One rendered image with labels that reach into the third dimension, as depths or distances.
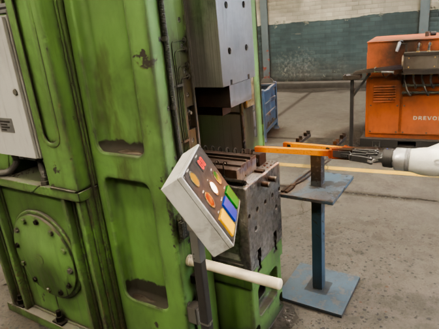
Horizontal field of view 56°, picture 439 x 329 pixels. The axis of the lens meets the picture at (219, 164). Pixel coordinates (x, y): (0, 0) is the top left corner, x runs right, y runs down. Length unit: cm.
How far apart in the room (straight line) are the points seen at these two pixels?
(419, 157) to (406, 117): 367
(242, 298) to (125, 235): 66
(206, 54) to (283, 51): 803
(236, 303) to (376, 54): 375
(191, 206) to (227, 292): 102
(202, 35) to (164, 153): 50
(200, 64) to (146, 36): 29
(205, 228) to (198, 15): 88
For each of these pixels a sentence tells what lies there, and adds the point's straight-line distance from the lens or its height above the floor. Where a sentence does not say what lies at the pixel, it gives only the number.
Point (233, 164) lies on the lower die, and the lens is 191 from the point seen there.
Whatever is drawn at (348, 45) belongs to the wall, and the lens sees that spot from 939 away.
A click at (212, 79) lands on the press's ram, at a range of 174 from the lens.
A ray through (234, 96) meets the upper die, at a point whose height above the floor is 131.
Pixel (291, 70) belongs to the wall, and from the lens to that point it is 973.
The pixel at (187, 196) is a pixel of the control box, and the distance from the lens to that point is 124.
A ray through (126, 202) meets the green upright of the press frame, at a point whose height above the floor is 86.
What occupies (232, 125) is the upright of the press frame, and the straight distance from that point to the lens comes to 222.
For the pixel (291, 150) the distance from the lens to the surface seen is 183.
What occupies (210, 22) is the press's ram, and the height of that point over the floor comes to 162.
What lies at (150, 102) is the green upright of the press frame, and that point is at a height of 135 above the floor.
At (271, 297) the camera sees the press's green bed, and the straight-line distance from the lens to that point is 241.
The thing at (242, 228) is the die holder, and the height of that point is 71.
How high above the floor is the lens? 162
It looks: 19 degrees down
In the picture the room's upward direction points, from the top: 5 degrees counter-clockwise
